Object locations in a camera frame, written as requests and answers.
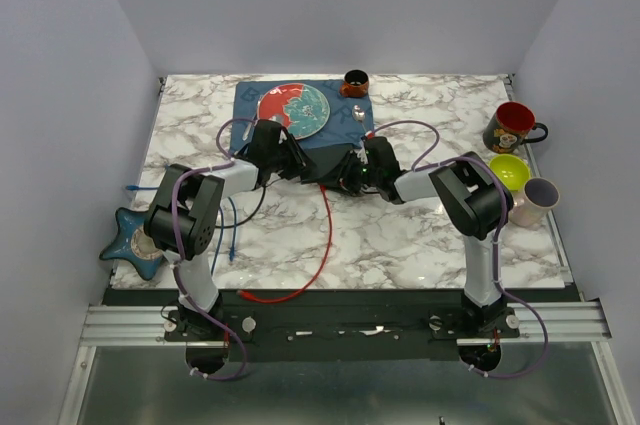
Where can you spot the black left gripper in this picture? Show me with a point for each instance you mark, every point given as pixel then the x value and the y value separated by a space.
pixel 298 163

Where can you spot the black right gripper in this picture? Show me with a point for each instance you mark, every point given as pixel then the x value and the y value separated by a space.
pixel 345 177

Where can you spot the black network switch box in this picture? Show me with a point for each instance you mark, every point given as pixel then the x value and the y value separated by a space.
pixel 322 163

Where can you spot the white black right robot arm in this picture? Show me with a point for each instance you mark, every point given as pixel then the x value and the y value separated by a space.
pixel 475 200

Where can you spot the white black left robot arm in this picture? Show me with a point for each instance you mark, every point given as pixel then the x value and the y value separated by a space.
pixel 184 210

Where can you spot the silver fork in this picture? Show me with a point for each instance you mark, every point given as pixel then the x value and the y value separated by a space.
pixel 246 133

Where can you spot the red and teal plate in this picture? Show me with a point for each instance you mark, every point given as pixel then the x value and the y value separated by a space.
pixel 301 108

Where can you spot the blue cloth placemat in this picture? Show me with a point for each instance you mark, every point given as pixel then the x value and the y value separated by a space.
pixel 341 127

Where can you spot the silver spoon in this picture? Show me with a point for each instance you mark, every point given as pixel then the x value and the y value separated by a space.
pixel 359 116

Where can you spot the small brown mug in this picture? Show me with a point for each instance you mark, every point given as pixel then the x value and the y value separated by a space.
pixel 355 84

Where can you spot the lime green bowl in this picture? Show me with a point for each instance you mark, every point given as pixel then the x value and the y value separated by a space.
pixel 511 170

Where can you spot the black mug red inside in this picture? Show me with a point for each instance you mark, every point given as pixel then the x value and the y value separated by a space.
pixel 512 125

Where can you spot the blue star-shaped dish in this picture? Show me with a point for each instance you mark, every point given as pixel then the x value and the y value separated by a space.
pixel 132 245

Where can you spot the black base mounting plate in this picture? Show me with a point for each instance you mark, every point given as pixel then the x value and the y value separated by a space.
pixel 342 325

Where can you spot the lavender cup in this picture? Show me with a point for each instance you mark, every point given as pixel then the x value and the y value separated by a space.
pixel 537 197

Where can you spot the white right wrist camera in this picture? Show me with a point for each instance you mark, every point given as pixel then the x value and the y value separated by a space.
pixel 361 151

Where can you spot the aluminium extrusion rail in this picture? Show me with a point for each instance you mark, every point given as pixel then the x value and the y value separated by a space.
pixel 123 326

